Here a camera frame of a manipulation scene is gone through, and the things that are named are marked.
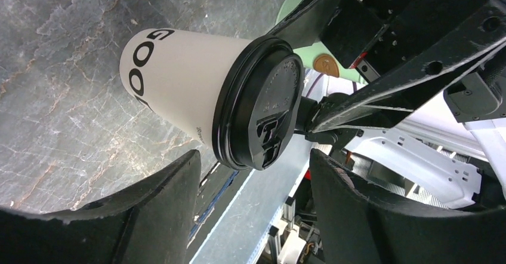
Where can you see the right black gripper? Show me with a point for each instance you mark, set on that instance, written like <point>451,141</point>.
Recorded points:
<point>446,39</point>

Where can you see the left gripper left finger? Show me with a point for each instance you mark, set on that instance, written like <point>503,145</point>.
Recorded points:
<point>147,222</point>

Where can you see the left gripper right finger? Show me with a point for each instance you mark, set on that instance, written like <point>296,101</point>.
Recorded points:
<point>361,222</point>

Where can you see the black coffee lid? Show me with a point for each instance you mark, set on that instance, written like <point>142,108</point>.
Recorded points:
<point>256,110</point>

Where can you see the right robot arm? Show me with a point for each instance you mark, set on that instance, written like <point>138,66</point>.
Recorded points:
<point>453,146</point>

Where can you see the green cup holder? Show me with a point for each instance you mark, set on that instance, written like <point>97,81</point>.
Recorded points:
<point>317,56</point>

